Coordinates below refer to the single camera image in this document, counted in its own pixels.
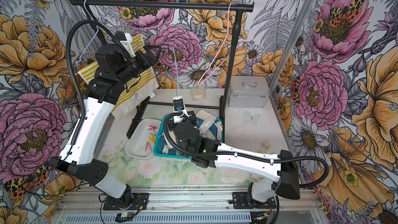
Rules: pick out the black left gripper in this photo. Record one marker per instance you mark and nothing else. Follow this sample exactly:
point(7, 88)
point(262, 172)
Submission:
point(144, 58)

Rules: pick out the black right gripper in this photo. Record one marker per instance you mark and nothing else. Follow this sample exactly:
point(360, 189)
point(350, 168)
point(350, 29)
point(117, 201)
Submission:
point(193, 118)

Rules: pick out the blue and beige towel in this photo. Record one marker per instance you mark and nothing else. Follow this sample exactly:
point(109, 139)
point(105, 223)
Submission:
point(204, 122)

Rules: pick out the yellow striped towel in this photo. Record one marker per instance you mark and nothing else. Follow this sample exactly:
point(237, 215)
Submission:
point(143, 88)

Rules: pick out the red clothespin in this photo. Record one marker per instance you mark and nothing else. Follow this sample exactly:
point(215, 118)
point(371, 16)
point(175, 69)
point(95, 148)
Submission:
point(152, 127)

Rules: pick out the teal plastic basket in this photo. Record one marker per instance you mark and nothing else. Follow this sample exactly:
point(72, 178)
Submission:
point(163, 149)

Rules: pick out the yellow clothespin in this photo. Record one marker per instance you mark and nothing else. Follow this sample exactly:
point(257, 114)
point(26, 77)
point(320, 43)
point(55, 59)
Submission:
point(152, 138)

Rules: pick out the black clothes rack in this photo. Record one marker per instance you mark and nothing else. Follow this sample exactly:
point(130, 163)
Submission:
point(238, 8)

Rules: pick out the light blue wire hanger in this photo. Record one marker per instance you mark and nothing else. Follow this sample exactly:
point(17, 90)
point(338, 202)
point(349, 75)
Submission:
point(94, 34)

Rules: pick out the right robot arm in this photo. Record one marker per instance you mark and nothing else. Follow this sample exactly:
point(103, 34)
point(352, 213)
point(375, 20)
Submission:
point(279, 171)

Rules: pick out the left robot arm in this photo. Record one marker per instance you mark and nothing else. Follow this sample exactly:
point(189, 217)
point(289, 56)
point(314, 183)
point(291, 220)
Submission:
point(116, 68)

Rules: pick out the clear plastic bag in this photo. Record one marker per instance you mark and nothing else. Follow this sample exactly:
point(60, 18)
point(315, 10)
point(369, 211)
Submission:
point(198, 92)

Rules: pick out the white plastic tray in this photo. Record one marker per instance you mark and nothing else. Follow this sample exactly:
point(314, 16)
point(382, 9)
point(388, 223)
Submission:
point(135, 147)

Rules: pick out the silver aluminium case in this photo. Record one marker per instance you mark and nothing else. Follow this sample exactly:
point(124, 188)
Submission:
point(248, 92)

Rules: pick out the floral table mat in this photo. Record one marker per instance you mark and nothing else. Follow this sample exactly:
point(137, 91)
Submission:
point(168, 171)

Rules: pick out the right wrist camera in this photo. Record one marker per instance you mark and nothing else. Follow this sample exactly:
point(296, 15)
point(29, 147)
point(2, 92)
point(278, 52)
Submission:
point(180, 108)

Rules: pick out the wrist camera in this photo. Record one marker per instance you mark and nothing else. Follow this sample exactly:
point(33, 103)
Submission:
point(126, 41)
point(180, 108)

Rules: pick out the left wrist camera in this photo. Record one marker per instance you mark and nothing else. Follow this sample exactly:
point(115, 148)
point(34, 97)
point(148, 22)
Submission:
point(126, 41)

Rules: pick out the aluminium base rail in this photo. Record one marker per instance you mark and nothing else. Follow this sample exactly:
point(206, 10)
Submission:
point(197, 204)

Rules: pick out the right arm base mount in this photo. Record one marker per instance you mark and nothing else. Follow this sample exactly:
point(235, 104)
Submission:
point(252, 200)

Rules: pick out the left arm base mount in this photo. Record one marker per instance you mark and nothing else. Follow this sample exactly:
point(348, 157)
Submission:
point(129, 202)

